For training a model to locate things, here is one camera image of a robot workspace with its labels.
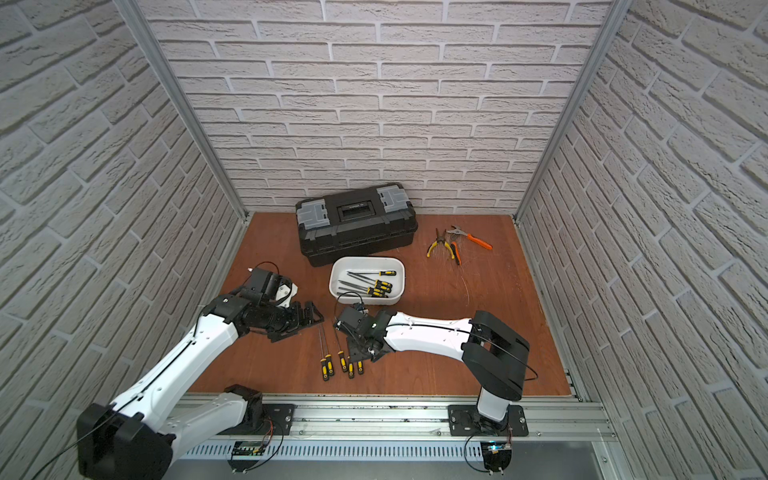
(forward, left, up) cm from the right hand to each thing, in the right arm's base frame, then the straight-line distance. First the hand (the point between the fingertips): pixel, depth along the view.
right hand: (361, 350), depth 82 cm
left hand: (+6, +12, +10) cm, 16 cm away
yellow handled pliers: (+42, -30, -3) cm, 52 cm away
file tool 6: (+25, -3, -3) cm, 25 cm away
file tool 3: (-5, +3, -3) cm, 6 cm away
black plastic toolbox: (+37, +2, +13) cm, 39 cm away
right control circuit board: (-26, -33, -5) cm, 42 cm away
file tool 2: (-1, +6, -3) cm, 7 cm away
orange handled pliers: (+42, -42, -3) cm, 59 cm away
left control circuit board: (-21, +30, -7) cm, 37 cm away
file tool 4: (-4, +1, -2) cm, 5 cm away
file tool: (0, +10, -2) cm, 10 cm away
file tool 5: (+27, -6, -2) cm, 28 cm away
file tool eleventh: (+22, -1, -2) cm, 22 cm away
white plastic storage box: (+18, -10, -2) cm, 20 cm away
